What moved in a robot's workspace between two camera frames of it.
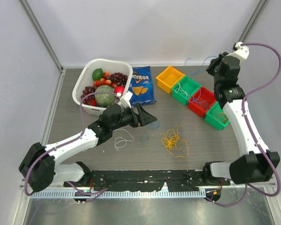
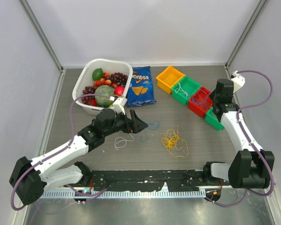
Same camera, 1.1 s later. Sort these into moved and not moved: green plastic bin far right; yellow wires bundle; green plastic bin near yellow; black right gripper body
Moved: black right gripper body
Not moved: yellow wires bundle; green plastic bin near yellow; green plastic bin far right
